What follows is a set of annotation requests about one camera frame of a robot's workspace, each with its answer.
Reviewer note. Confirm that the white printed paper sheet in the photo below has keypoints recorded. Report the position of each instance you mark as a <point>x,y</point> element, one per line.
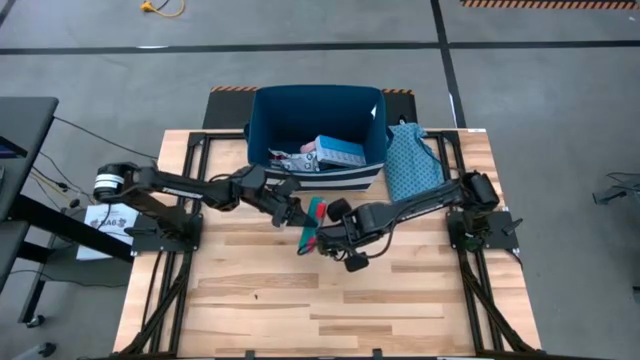
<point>107,225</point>

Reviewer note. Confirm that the black desk leg frame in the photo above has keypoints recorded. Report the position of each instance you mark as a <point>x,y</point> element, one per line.
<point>60,225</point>

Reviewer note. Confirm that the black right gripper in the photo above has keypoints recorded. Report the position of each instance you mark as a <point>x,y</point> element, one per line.
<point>360,227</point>

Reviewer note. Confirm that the green first aid kit box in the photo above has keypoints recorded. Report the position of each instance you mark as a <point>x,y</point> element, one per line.
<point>315,212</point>

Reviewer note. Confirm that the teal patterned fabric pouch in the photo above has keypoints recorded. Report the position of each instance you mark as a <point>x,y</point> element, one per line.
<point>412,165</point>

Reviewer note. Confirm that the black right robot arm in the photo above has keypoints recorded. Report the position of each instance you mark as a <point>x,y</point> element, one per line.
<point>425,202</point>

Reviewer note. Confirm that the black hazard-edged floor mat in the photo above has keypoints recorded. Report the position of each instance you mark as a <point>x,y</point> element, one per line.
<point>225,112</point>

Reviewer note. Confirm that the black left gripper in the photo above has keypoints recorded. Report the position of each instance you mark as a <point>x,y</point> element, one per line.
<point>260,190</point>

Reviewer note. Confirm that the blue item on desk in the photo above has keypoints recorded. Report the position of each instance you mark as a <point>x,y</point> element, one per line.
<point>10,148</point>

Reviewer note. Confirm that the grey equipment stand foot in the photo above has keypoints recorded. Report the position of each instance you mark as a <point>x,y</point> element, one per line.
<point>620,192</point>

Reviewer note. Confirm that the navy white striped fabric bin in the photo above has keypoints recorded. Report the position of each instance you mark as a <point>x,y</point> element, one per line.
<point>315,110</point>

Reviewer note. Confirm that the white printed plastic packet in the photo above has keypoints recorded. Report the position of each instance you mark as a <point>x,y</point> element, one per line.
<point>295,161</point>

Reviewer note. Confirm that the dark grey desk top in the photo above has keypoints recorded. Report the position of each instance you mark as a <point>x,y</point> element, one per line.
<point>25,130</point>

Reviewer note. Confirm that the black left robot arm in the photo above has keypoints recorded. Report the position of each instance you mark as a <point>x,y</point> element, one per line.
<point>170,185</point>

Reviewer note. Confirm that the black table edge bracket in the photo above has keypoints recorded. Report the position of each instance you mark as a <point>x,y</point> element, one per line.
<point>248,354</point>
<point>377,353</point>

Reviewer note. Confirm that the black desk caster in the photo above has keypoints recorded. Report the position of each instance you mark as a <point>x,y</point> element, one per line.
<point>35,320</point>
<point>47,348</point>

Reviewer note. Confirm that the blue white pill organizer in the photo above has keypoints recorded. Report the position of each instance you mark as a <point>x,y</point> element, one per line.
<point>340,151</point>

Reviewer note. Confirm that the hazard striped floor strip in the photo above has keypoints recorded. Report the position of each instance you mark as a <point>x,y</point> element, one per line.
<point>550,4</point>

